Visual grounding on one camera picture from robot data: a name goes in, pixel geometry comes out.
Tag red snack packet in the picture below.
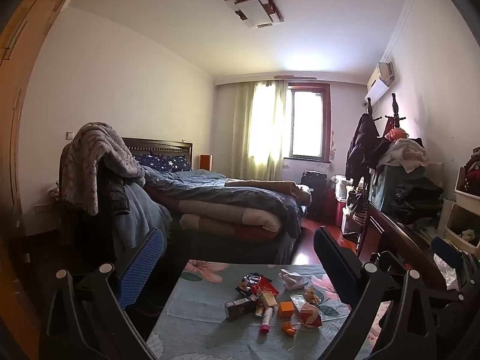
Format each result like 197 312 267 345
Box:
251 275 280 297

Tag pale sheer curtain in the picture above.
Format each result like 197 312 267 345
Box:
232 80 289 181

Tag navy star print pillow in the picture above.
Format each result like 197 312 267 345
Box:
132 153 192 173

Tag orange wooden wardrobe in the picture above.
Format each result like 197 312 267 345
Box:
0 0 91 360

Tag pile of white clothes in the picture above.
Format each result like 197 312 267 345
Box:
377 138 430 175

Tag red framed window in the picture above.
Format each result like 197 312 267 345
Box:
287 82 332 162

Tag white tube with pink cap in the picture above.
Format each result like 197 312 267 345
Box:
259 306 274 334

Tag green covered cabinet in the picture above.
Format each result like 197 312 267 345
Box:
369 165 445 214

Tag black suitcase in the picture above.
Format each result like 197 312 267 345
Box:
301 170 329 220

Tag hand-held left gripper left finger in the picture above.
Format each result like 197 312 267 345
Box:
39 228 166 360

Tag dark wooden headboard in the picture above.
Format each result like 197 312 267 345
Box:
122 137 194 171

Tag red box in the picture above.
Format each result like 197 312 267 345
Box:
324 187 349 227

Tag square ceiling lamp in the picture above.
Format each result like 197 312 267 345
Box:
221 0 284 29

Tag black handbag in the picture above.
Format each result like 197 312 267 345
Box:
347 189 370 229

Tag blue grey quilt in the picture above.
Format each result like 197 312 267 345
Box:
144 167 312 239

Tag floral green tablecloth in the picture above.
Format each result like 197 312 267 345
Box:
146 259 376 360

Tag white appliance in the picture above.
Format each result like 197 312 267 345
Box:
335 174 355 199

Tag dark wooden dresser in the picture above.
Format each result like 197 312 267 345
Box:
356 200 480 293

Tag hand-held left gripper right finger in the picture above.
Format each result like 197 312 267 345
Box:
313 226 439 360

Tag black snack packet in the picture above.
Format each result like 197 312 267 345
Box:
235 274 263 297

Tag folded beige and red comforter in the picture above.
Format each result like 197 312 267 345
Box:
178 199 284 242

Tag white air conditioner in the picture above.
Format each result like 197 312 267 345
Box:
365 61 396 102

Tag pile of dark clothes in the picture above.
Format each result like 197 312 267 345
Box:
390 184 445 226

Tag white rectangular box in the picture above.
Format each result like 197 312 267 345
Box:
289 294 309 314

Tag white plastic bag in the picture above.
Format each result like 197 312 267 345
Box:
433 255 460 291

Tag brown blanket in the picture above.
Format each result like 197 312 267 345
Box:
225 180 312 199

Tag white tissue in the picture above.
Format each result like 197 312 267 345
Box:
278 269 309 290

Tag bed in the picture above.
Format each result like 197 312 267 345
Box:
122 137 314 265

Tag blue fleece garment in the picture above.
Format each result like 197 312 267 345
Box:
112 184 173 252

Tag black cardboard box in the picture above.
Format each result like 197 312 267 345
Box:
224 297 259 321

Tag wooden coat rack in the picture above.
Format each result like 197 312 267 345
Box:
362 93 407 132

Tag white storage bins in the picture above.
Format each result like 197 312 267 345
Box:
437 165 480 259

